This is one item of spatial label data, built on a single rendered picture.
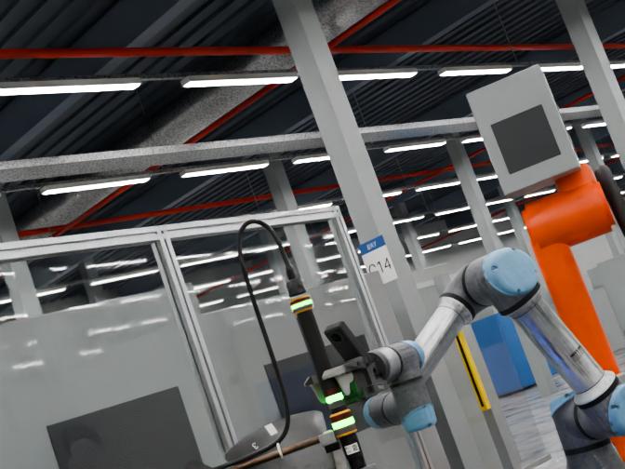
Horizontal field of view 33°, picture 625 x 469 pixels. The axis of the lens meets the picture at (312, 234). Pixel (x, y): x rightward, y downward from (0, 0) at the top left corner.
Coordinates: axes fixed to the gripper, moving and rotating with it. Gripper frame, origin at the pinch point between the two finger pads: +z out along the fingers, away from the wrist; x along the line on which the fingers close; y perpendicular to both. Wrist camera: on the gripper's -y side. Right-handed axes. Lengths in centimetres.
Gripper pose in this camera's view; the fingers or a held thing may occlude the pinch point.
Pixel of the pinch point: (316, 377)
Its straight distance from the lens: 208.5
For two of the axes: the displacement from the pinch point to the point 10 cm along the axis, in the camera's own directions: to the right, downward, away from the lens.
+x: -7.4, 3.5, 5.7
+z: -5.9, 0.8, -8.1
